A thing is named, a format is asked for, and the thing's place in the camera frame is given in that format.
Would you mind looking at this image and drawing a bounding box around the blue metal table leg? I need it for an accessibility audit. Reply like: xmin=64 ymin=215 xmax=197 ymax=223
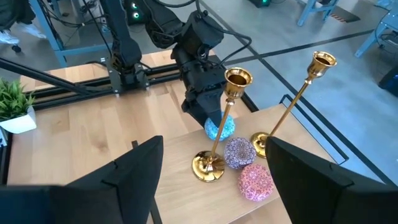
xmin=297 ymin=0 xmax=340 ymax=27

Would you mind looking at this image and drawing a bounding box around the green plant in white pot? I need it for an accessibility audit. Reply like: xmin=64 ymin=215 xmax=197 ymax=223
xmin=0 ymin=77 xmax=37 ymax=134

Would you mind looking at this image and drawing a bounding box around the purple patterned candle tin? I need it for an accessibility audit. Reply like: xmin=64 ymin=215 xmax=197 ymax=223
xmin=223 ymin=137 xmax=257 ymax=170

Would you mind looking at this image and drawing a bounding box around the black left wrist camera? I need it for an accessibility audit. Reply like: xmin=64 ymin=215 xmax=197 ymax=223
xmin=182 ymin=11 xmax=224 ymax=57

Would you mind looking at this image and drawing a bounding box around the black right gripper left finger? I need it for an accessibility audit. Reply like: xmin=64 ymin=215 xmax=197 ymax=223
xmin=0 ymin=136 xmax=164 ymax=224

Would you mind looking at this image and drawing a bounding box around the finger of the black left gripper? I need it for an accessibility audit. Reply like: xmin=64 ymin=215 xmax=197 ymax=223
xmin=203 ymin=90 xmax=227 ymax=121
xmin=182 ymin=98 xmax=208 ymax=128

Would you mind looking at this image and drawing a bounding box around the computer case with green fans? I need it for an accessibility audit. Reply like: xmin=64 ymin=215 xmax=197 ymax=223
xmin=124 ymin=0 xmax=141 ymax=26

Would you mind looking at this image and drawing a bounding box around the wooden shelf with black frame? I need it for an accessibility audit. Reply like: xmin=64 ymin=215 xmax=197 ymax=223
xmin=130 ymin=93 xmax=349 ymax=224

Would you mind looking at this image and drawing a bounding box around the black left wrist camera cable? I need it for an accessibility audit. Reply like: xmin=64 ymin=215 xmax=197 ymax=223
xmin=195 ymin=0 xmax=252 ymax=67

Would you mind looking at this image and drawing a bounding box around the pink patterned candle tin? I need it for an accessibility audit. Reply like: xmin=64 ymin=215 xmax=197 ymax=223
xmin=238 ymin=164 xmax=275 ymax=202

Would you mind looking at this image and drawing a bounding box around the gold candlestick holder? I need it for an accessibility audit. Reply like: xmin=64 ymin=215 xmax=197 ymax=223
xmin=192 ymin=67 xmax=253 ymax=183
xmin=250 ymin=51 xmax=338 ymax=159

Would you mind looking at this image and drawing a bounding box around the wooden desk with blue legs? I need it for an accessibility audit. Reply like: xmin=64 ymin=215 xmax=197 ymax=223
xmin=29 ymin=0 xmax=113 ymax=68

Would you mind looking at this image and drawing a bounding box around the teal patterned candle tin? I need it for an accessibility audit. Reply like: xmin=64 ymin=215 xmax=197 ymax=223
xmin=204 ymin=113 xmax=236 ymax=142

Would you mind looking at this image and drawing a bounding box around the black aluminium table frame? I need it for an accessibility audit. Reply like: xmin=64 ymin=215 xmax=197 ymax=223
xmin=0 ymin=57 xmax=398 ymax=187

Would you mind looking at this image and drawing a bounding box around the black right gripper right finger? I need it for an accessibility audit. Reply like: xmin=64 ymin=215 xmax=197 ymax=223
xmin=266 ymin=136 xmax=398 ymax=224

